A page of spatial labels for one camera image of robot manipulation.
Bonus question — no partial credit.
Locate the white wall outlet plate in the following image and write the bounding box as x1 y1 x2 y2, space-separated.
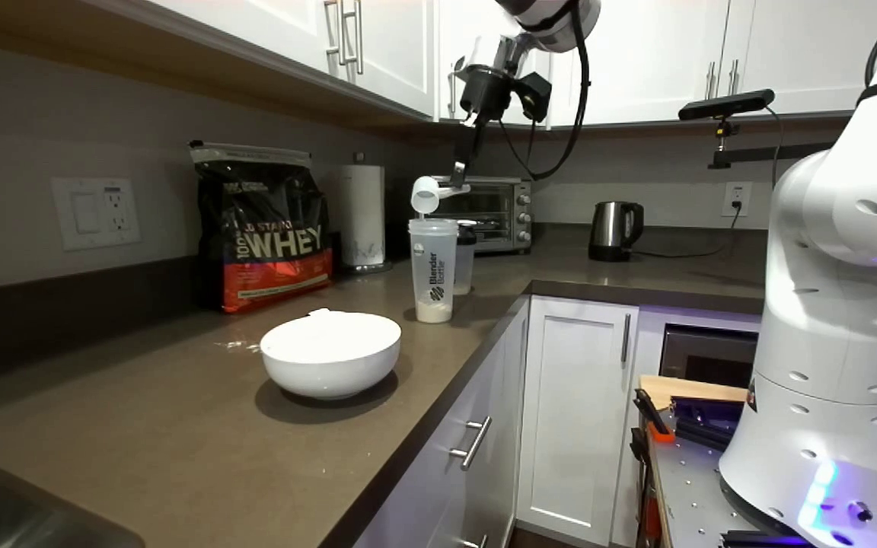
53 176 143 252

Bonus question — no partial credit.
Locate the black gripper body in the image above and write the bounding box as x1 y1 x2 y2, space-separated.
453 34 524 135

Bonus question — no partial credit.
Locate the black red whey protein bag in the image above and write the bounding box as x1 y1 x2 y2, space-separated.
189 141 337 316

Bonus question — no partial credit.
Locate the white upper wall cabinet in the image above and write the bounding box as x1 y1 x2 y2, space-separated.
143 0 439 122

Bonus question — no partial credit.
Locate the clear open shaker bottle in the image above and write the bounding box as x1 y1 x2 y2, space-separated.
404 217 462 329

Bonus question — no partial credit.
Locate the black clamp orange handle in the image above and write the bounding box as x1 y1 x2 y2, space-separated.
631 385 681 450

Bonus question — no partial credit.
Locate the wall outlet with plug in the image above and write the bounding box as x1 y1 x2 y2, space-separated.
722 178 752 217

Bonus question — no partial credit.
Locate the black built-in appliance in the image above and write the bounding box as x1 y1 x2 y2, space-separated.
659 318 761 390

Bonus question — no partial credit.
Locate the clear plastic scoop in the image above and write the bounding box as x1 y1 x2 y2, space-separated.
409 174 474 220

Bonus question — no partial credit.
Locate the steel electric kettle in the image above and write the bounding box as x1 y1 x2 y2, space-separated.
587 197 650 265

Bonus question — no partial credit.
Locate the steel kitchen sink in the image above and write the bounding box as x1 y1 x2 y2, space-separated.
0 445 147 548

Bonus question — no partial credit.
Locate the shaker bottle with black lid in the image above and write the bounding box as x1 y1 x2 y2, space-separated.
453 217 485 299

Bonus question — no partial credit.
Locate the white paper towel roll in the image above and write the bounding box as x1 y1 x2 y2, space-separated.
337 160 391 274

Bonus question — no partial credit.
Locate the white ceramic bowl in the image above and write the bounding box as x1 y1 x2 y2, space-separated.
260 308 404 406

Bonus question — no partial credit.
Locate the wooden board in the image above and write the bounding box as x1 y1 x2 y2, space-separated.
636 375 752 412

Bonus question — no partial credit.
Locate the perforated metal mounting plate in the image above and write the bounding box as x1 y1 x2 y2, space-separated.
650 436 798 548

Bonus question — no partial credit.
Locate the white lower drawer cabinet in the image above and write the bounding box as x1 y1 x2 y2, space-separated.
356 299 531 548

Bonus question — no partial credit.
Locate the black camera on stand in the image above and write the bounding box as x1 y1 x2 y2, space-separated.
677 85 828 174

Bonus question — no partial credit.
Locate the white lower cabinet door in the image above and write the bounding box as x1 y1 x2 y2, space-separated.
515 296 643 548

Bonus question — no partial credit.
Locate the silver toaster oven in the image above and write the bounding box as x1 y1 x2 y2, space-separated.
416 174 536 258

